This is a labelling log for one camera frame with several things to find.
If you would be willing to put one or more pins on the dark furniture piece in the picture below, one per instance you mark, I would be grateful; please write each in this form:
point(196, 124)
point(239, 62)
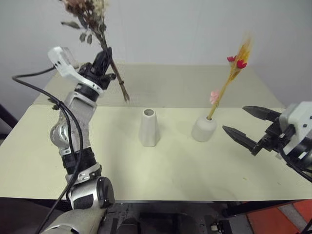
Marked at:
point(6, 120)

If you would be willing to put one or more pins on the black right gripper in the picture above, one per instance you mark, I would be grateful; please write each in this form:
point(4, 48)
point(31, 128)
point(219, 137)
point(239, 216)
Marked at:
point(274, 139)

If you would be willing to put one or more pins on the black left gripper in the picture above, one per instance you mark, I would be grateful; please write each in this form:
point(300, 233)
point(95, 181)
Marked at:
point(97, 78)

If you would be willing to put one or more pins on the dried brown flower bouquet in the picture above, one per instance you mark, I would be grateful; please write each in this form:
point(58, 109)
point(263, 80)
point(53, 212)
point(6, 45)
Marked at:
point(103, 40)

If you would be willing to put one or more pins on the black table frame bar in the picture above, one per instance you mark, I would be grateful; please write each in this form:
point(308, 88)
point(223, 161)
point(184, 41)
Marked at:
point(263, 207)

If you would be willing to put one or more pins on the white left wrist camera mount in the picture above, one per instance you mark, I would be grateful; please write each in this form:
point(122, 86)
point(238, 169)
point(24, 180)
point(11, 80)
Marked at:
point(64, 64)

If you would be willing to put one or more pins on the yellow bouquet with red flowers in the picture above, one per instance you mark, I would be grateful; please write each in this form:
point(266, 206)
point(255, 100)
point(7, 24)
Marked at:
point(240, 61)

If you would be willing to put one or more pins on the short round white vase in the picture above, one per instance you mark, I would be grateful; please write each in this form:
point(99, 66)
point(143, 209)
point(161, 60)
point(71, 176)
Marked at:
point(204, 129)

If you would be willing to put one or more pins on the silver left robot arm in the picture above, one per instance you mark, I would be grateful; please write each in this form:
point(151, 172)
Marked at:
point(80, 114)

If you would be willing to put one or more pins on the tall tapered white vase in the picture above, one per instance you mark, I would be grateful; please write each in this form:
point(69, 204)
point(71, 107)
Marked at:
point(149, 129)

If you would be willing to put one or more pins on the dark rounded shape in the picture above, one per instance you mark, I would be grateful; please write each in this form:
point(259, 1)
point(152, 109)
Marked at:
point(128, 225)

